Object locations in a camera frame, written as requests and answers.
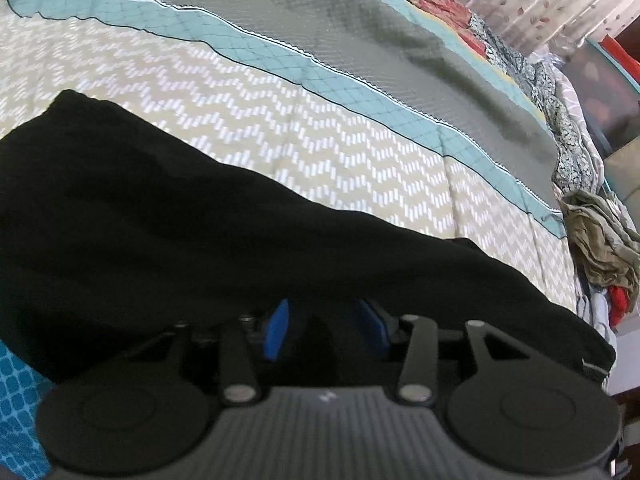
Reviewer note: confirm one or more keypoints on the red floral quilt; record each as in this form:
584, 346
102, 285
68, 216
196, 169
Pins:
505, 45

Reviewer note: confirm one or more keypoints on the clear plastic storage bin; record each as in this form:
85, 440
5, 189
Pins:
607, 90

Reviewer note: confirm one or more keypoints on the patterned zigzag bed sheet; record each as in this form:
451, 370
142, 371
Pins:
280, 110

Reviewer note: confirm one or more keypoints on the black pants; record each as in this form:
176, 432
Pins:
210, 240

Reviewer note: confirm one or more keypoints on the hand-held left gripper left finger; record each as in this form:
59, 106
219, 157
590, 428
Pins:
276, 331

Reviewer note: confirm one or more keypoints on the red cloth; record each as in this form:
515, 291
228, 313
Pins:
621, 301

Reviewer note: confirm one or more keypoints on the cardboard box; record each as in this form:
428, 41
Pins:
625, 170

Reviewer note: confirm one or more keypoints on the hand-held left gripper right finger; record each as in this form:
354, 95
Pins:
374, 326

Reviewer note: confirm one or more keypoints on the red item on bin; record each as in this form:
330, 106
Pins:
622, 47

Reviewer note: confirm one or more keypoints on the olive crumpled cloth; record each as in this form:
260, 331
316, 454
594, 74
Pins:
600, 240

